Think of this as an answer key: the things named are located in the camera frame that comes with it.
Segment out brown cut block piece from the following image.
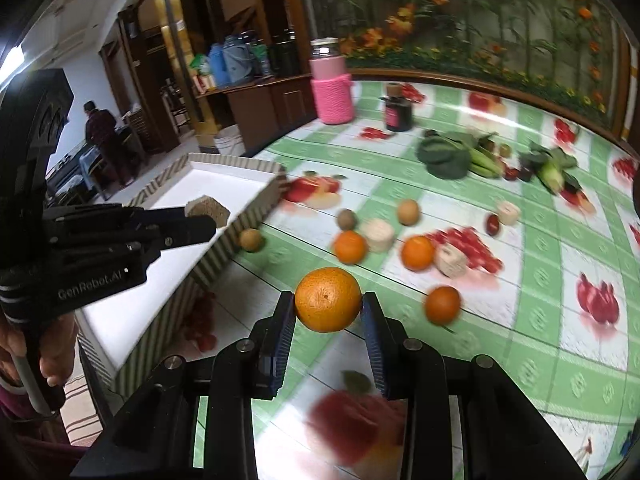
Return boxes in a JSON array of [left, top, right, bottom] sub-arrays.
[[184, 195, 230, 228]]

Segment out small tan round fruit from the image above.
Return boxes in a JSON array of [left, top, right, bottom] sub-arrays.
[[239, 229, 265, 252]]

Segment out orange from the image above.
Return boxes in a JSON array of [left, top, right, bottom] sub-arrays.
[[294, 266, 362, 333], [332, 231, 369, 264], [424, 286, 462, 326]]

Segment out orange table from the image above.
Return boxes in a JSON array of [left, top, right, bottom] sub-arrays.
[[400, 235, 435, 272]]

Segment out pale cylinder piece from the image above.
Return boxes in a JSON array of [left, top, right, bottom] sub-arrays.
[[361, 218, 395, 252], [496, 200, 521, 226]]

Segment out brown kiwi fruit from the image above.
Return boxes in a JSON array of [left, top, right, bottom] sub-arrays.
[[336, 208, 358, 231]]

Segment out tan round pear fruit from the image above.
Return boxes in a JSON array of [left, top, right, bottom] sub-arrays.
[[396, 200, 421, 226]]

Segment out person's left hand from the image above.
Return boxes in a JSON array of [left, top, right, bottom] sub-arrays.
[[0, 313, 78, 387]]

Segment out white bucket on floor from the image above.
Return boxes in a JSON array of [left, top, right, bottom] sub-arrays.
[[214, 124, 245, 156]]

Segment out striped white storage box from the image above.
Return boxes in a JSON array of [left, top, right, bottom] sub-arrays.
[[76, 153, 288, 398]]

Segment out person in background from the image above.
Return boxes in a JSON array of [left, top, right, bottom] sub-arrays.
[[84, 101, 129, 188]]

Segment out wooden side cabinet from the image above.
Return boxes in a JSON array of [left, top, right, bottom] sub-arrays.
[[198, 74, 317, 155]]

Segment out dark red date fruit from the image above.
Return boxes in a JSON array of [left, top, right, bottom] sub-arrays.
[[485, 214, 501, 237]]

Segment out blue water jug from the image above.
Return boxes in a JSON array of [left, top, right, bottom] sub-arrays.
[[208, 44, 231, 88]]

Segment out grey blue kettle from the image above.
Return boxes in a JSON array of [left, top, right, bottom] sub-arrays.
[[222, 35, 254, 86]]

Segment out large green leaf vegetable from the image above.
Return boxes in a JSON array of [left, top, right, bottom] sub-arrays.
[[416, 129, 477, 180]]

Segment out pink knitted sleeve jar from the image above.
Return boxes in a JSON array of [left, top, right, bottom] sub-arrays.
[[309, 37, 355, 126]]

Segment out green bok choy stalks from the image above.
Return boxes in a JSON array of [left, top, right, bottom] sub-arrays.
[[469, 136, 504, 179]]

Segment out red cherry tomato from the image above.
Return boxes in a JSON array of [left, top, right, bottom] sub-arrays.
[[503, 167, 520, 181]]

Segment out dark plum fruit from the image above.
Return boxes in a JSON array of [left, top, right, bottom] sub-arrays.
[[518, 167, 533, 182]]

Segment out small green grape fruit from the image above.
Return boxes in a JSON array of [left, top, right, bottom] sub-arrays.
[[499, 143, 512, 158]]

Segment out dark jar with cork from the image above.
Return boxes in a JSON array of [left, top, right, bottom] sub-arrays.
[[383, 82, 413, 132]]

